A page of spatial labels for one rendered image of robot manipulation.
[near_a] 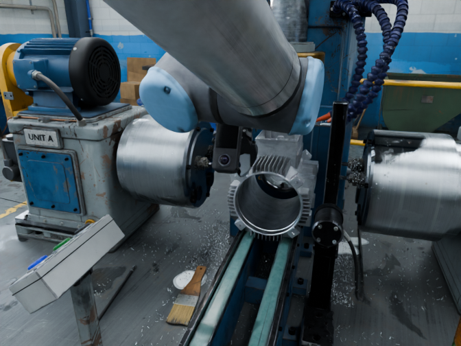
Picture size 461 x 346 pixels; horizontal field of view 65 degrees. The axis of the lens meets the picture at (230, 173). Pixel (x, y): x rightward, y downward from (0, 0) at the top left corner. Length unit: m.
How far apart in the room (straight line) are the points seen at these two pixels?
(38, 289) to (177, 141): 0.49
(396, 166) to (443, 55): 5.18
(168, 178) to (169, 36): 0.69
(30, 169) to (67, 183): 0.12
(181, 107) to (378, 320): 0.64
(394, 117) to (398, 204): 4.13
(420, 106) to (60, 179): 4.40
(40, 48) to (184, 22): 0.92
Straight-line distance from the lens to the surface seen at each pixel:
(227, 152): 0.65
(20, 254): 1.19
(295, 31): 0.89
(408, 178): 0.84
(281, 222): 0.90
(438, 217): 0.87
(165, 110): 0.49
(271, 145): 0.86
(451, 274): 1.04
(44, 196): 1.13
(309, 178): 0.83
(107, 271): 1.03
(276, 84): 0.35
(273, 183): 1.07
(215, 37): 0.26
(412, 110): 4.95
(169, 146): 0.91
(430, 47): 5.96
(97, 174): 1.01
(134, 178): 0.96
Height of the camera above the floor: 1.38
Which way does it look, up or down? 21 degrees down
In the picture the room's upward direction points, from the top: straight up
